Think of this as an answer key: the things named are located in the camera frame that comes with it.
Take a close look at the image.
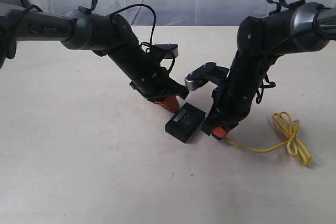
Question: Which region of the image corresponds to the black network switch box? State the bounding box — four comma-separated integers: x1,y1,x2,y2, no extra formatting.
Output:
165,103,206,143

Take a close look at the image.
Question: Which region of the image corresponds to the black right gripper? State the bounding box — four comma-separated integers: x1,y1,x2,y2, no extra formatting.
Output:
201,79,252,140

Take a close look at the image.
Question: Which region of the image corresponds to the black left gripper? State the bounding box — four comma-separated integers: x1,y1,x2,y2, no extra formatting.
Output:
130,69,189,113

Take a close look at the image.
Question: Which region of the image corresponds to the yellow ethernet cable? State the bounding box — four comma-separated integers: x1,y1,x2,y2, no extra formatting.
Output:
223,111,313,167

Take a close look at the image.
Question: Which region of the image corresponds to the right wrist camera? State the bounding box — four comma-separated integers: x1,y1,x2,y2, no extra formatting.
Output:
184,62,217,91

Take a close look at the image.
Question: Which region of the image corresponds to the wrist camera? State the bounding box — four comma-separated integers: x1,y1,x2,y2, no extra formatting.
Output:
184,62,217,91
155,44,179,59

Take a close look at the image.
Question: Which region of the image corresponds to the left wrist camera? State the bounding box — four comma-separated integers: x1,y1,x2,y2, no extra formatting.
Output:
155,44,179,59

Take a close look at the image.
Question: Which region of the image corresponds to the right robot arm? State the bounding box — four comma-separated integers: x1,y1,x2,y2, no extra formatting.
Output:
202,0,335,139

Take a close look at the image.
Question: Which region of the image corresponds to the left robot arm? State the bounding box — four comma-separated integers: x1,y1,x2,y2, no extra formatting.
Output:
1,0,189,113

